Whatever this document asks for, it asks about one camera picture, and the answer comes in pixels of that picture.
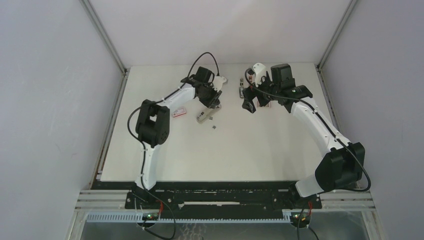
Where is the right green circuit board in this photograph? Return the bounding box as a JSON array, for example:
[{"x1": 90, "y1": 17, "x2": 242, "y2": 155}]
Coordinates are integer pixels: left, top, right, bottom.
[{"x1": 289, "y1": 212, "x2": 312, "y2": 229}]

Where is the white slotted cable duct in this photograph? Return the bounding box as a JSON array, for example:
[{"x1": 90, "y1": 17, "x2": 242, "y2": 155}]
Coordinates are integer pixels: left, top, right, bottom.
[{"x1": 86, "y1": 211, "x2": 292, "y2": 224}]

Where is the red white staple box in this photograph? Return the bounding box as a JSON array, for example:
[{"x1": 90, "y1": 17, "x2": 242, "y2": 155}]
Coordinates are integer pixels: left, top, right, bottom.
[{"x1": 171, "y1": 106, "x2": 187, "y2": 118}]

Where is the corner frame post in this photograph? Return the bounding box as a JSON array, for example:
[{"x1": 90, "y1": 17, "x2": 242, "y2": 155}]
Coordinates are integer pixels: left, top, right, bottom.
[
  {"x1": 80, "y1": 0, "x2": 128, "y2": 92},
  {"x1": 316, "y1": 0, "x2": 360, "y2": 72}
]

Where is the right corner frame post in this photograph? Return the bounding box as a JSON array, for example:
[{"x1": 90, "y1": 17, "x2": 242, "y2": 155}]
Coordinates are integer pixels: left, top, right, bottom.
[{"x1": 316, "y1": 0, "x2": 360, "y2": 72}]

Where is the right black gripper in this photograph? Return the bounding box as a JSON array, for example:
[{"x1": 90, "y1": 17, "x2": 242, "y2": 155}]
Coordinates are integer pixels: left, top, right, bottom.
[{"x1": 242, "y1": 72, "x2": 281, "y2": 113}]

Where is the left green circuit board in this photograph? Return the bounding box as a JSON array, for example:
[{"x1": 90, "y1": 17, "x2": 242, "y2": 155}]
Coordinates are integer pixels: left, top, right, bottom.
[{"x1": 142, "y1": 213, "x2": 160, "y2": 221}]

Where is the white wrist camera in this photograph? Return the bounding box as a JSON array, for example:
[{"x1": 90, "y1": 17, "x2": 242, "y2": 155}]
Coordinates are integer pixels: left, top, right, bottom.
[
  {"x1": 252, "y1": 62, "x2": 267, "y2": 86},
  {"x1": 212, "y1": 76, "x2": 228, "y2": 92}
]

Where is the right black camera cable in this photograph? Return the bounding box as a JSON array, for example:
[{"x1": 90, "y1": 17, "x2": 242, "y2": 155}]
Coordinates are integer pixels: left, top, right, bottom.
[{"x1": 244, "y1": 67, "x2": 372, "y2": 240}]

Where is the green circuit board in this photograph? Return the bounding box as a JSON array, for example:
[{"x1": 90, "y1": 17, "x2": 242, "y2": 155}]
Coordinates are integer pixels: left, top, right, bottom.
[
  {"x1": 289, "y1": 212, "x2": 312, "y2": 229},
  {"x1": 142, "y1": 213, "x2": 160, "y2": 221}
]

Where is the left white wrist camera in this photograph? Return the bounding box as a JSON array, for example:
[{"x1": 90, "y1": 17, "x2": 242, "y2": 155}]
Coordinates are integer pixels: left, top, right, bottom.
[{"x1": 212, "y1": 76, "x2": 228, "y2": 92}]

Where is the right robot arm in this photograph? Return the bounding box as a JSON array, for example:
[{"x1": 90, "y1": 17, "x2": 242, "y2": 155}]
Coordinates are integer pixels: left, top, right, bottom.
[{"x1": 242, "y1": 63, "x2": 371, "y2": 208}]

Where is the aluminium frame rail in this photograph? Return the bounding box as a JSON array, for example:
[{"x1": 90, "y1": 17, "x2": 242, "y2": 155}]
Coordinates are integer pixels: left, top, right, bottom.
[{"x1": 75, "y1": 190, "x2": 376, "y2": 212}]

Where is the black and beige stapler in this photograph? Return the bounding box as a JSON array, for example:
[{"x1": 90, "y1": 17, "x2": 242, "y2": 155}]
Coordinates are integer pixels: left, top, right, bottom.
[{"x1": 196, "y1": 104, "x2": 222, "y2": 124}]

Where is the small brown stapler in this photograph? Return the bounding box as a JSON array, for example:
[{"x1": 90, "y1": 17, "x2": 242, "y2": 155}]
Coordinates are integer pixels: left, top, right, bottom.
[{"x1": 238, "y1": 78, "x2": 245, "y2": 99}]

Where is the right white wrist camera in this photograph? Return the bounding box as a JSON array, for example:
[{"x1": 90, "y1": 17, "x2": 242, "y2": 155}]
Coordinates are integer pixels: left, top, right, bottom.
[{"x1": 252, "y1": 62, "x2": 267, "y2": 86}]

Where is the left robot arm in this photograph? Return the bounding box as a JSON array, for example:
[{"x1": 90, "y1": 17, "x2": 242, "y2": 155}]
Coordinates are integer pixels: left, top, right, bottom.
[{"x1": 132, "y1": 66, "x2": 228, "y2": 209}]

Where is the left corner frame post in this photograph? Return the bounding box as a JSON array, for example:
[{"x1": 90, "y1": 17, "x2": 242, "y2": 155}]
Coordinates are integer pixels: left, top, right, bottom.
[{"x1": 80, "y1": 0, "x2": 128, "y2": 92}]

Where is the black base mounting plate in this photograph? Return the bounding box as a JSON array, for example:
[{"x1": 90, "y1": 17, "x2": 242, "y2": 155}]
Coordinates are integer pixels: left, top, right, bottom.
[{"x1": 91, "y1": 180, "x2": 357, "y2": 221}]

